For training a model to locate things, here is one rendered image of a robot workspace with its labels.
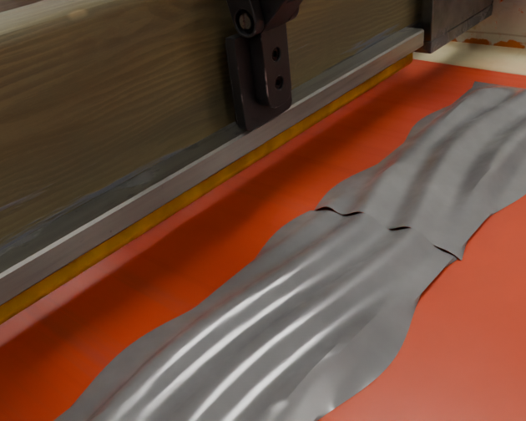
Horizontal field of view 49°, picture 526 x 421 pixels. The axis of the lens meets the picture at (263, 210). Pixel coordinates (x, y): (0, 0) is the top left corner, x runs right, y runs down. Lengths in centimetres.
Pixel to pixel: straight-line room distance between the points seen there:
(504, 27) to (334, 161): 21
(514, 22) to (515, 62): 4
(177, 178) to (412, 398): 12
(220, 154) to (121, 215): 5
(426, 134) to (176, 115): 14
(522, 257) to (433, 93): 17
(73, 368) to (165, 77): 11
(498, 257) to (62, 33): 17
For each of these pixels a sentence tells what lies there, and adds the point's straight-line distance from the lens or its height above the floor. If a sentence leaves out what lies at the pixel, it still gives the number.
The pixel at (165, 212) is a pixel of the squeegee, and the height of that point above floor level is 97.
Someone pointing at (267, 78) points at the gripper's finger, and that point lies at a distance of 24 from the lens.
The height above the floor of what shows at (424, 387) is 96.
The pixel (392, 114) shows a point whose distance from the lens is 36.
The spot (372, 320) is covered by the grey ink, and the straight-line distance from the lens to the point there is 20.
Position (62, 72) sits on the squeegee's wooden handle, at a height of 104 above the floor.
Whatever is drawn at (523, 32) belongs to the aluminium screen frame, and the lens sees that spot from 47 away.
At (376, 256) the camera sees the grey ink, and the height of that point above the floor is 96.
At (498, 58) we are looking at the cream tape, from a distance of 45.
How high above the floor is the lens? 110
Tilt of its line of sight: 32 degrees down
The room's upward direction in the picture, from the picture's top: 7 degrees counter-clockwise
